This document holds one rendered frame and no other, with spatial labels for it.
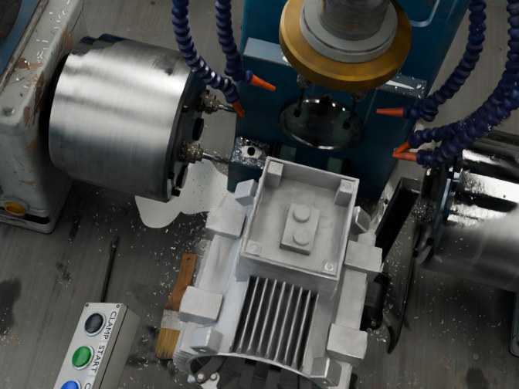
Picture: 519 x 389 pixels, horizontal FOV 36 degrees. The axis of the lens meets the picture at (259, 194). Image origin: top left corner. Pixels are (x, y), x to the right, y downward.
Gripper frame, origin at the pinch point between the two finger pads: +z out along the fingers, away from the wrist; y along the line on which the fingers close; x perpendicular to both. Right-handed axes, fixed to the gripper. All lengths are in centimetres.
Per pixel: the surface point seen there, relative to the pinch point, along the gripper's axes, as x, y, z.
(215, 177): 61, 17, 35
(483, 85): 66, -32, 74
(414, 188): 14.3, -13.9, 20.8
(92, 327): 29.2, 24.0, -5.3
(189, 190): 61, 21, 31
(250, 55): 27, 14, 43
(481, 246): 29.4, -27.8, 21.5
